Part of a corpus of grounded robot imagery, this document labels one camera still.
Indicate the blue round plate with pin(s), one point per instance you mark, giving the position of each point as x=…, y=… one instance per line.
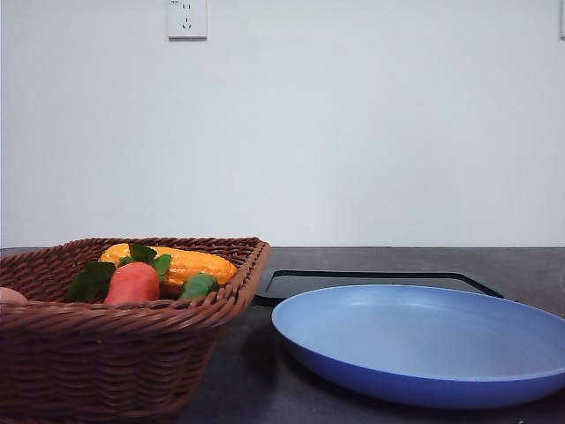
x=423, y=345

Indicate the brown egg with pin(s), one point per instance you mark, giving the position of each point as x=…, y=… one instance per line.
x=10, y=296

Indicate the brown wicker basket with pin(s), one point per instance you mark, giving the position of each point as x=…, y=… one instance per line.
x=128, y=362

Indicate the black rectangular tray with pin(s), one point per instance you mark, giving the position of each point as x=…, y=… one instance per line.
x=281, y=284

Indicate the green toy pepper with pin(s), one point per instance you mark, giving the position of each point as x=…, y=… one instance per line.
x=199, y=285

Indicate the yellow toy corn cob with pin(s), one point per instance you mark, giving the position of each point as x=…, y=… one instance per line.
x=182, y=264

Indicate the orange toy carrot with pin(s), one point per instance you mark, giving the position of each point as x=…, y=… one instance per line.
x=134, y=280

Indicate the white wall power socket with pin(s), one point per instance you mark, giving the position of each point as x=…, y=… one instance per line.
x=187, y=20

